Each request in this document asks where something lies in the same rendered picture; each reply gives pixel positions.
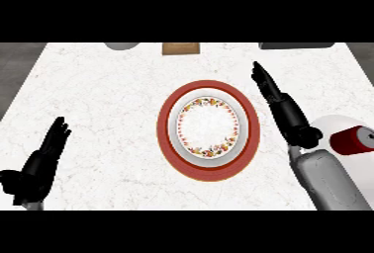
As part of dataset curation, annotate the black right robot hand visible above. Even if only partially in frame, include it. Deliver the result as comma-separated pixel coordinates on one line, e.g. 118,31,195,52
250,60,324,150

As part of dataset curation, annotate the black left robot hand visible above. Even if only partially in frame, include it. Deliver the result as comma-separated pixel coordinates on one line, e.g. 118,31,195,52
0,116,73,207

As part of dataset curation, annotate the red can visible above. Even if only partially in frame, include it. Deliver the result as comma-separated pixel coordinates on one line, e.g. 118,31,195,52
328,125,374,156

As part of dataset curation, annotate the white floral rimmed plate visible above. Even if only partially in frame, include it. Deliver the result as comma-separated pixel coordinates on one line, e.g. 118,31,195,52
167,87,252,168

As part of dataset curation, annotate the red round placemat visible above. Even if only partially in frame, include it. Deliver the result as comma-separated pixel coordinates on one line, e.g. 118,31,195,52
155,79,262,183

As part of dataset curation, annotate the dark grey appliance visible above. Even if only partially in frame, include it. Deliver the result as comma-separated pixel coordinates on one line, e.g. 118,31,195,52
257,42,337,50

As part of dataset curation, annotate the brown wooden block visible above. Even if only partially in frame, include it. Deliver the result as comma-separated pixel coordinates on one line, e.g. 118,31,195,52
161,42,201,56

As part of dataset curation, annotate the grey rounded object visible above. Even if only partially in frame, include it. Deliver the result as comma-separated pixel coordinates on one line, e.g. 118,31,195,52
104,42,142,51

